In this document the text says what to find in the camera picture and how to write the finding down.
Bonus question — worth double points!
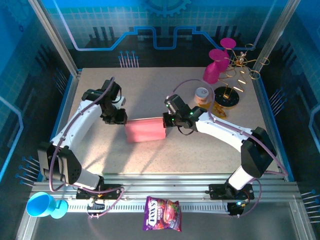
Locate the pink paper box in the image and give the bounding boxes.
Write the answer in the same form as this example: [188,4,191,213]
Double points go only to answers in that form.
[124,116,167,144]

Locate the black electronics box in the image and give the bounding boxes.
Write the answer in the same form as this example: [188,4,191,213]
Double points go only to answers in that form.
[228,201,245,216]

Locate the small round tin can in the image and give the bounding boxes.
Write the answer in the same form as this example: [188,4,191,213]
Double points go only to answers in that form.
[194,86,210,105]

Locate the yellow snack packet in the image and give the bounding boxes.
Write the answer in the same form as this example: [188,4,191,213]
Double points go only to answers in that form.
[199,102,228,120]

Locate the magenta plastic goblet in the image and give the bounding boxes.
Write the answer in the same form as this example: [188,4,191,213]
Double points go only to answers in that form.
[202,48,230,85]
[219,37,237,61]

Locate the purple candy bag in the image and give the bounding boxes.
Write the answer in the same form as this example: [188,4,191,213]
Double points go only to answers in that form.
[142,196,183,233]

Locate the blue plastic goblet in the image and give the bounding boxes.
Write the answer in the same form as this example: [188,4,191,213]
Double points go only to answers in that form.
[26,191,69,220]

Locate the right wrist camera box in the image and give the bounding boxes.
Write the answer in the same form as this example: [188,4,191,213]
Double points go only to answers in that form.
[164,94,188,115]

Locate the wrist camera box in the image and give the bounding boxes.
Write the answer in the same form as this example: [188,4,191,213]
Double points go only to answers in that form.
[101,79,123,99]
[164,94,188,115]

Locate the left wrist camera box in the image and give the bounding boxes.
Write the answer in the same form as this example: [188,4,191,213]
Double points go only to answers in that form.
[101,79,123,99]

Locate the gold wire rack black base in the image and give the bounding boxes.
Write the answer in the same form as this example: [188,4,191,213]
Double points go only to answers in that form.
[214,43,271,110]

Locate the aluminium frame rail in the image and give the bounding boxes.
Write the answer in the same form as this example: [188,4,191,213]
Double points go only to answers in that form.
[32,173,298,200]

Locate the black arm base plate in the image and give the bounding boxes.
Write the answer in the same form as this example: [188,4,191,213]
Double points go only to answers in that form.
[76,183,125,201]
[208,183,255,200]

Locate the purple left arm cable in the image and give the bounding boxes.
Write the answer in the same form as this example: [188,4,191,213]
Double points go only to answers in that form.
[48,76,126,220]

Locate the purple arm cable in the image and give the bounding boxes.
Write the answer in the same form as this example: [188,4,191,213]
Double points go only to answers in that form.
[48,76,126,220]
[173,79,290,218]

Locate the white slotted cable duct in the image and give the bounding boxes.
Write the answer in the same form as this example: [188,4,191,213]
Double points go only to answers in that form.
[67,199,231,213]

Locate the aluminium frame post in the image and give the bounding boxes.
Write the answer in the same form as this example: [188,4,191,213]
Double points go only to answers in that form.
[251,0,301,73]
[28,0,81,76]

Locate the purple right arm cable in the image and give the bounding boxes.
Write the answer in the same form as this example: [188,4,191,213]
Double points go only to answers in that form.
[173,79,290,218]

